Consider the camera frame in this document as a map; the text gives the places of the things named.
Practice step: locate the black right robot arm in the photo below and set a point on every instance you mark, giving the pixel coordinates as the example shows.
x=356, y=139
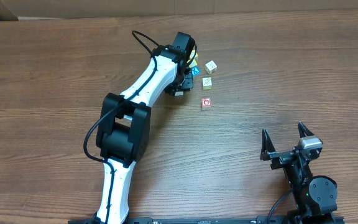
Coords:
x=315, y=195

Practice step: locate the yellow top far block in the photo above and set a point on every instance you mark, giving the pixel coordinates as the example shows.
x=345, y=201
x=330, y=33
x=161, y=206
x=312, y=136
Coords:
x=194, y=55

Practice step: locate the brown cardboard backdrop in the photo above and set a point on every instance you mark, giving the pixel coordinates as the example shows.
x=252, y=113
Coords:
x=67, y=9

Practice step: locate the blue X wooden block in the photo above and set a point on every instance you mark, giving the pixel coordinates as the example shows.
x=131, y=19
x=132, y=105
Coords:
x=195, y=71

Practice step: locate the yellow framed wooden block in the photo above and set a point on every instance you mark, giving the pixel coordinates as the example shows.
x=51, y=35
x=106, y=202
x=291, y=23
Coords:
x=207, y=83

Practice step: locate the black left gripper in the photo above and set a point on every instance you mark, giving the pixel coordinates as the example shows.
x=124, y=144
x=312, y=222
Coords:
x=188, y=81

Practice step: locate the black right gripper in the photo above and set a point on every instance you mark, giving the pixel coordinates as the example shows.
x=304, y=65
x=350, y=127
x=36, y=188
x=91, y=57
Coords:
x=285, y=154

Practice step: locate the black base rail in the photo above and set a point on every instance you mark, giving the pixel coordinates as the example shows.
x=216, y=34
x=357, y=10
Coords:
x=256, y=220

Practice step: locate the yellow top middle block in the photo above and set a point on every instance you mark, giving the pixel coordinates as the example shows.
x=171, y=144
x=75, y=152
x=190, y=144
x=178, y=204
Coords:
x=193, y=64

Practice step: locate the red O wooden block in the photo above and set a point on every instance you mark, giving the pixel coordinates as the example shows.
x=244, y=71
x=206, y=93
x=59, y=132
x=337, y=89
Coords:
x=206, y=103

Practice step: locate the plain wooden block red print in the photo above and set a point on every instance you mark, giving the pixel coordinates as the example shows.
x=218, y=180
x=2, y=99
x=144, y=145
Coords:
x=210, y=67

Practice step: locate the plain wooden block green side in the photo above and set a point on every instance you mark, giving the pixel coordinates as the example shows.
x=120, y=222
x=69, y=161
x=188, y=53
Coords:
x=179, y=93

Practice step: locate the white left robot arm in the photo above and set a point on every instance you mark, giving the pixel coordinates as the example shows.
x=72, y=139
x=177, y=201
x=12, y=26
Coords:
x=123, y=129

